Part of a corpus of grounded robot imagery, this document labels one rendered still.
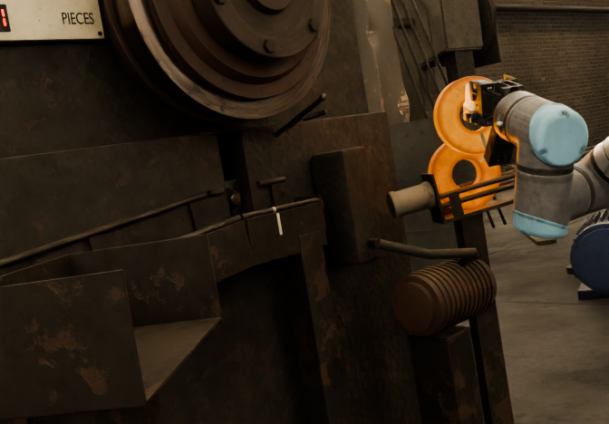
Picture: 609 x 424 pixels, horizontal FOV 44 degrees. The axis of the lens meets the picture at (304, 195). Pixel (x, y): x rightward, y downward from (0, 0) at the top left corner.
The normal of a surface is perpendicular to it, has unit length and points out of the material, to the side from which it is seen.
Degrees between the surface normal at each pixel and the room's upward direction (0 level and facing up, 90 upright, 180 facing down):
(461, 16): 92
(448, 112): 89
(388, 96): 90
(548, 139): 100
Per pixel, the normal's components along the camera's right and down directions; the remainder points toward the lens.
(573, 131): 0.18, 0.22
